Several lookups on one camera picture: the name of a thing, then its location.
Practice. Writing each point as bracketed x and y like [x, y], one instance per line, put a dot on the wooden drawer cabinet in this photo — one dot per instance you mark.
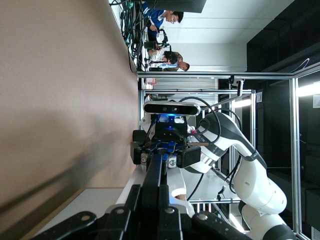
[87, 205]

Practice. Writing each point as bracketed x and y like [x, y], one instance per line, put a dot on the person wearing headphones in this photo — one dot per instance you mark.
[172, 56]

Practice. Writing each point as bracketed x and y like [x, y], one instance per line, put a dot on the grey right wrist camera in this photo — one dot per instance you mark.
[172, 109]

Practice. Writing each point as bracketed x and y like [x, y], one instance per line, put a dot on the person in light blue shirt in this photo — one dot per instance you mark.
[183, 67]

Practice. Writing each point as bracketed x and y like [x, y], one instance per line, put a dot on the white paper sign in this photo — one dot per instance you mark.
[317, 101]

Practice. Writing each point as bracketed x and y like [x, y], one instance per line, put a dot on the white wall switch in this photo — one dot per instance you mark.
[259, 97]

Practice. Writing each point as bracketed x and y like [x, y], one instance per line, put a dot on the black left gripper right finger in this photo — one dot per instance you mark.
[165, 200]

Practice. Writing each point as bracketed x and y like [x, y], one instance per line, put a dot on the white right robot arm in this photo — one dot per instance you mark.
[250, 180]

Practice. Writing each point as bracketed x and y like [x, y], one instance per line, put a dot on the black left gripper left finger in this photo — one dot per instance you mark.
[133, 197]

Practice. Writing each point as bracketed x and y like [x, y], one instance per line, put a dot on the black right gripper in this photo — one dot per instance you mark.
[170, 130]

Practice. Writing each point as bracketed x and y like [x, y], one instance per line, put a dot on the person in blue jacket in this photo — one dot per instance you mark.
[155, 17]

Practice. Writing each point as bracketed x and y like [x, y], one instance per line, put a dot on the small exterior camera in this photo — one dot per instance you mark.
[240, 87]

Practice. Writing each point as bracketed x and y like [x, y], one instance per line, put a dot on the aluminium profile frame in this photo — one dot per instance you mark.
[293, 150]

